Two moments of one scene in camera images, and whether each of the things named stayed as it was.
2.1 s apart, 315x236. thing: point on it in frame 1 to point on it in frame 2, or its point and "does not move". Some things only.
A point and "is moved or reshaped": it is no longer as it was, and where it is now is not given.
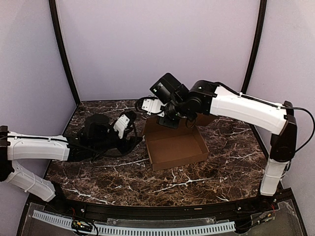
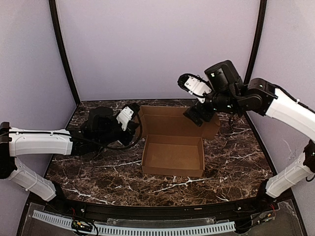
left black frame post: [60, 36] does not move
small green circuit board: [82, 225] does not move
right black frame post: [258, 44] does not move
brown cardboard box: [170, 147] is moved or reshaped
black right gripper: [168, 122] to [201, 111]
